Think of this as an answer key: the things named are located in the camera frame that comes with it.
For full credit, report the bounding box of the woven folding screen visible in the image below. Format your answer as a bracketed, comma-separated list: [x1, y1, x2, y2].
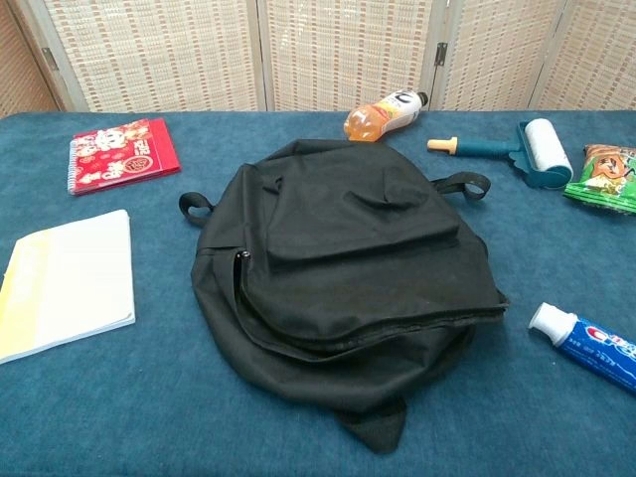
[0, 0, 636, 120]

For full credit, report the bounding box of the teal lint roller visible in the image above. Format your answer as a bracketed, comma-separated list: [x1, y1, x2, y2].
[426, 118, 574, 191]

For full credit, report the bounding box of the red spiral notebook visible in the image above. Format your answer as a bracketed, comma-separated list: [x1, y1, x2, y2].
[66, 117, 183, 197]

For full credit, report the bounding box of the blue toothpaste tube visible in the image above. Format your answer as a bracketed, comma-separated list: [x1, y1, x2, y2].
[528, 301, 636, 395]

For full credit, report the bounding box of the black fabric backpack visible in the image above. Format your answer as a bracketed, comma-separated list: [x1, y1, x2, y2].
[178, 137, 511, 455]

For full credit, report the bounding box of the green snack bag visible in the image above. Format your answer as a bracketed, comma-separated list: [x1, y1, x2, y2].
[562, 143, 636, 217]

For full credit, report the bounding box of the yellow white notebook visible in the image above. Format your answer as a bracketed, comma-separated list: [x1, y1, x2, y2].
[0, 209, 137, 367]

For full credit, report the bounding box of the orange drink plastic bottle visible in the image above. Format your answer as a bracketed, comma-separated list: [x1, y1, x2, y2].
[343, 88, 430, 144]

